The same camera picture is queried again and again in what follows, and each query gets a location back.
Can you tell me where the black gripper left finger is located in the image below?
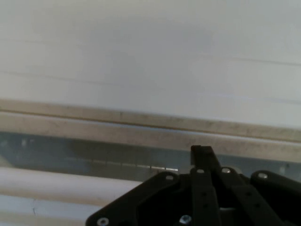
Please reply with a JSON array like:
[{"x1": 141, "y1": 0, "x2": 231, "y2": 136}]
[{"x1": 85, "y1": 145, "x2": 222, "y2": 226}]

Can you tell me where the white oven door handle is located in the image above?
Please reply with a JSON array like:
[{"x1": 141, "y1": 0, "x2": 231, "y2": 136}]
[{"x1": 0, "y1": 166, "x2": 151, "y2": 201}]

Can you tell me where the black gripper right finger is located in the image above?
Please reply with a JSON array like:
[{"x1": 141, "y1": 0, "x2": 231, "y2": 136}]
[{"x1": 201, "y1": 145, "x2": 301, "y2": 226}]

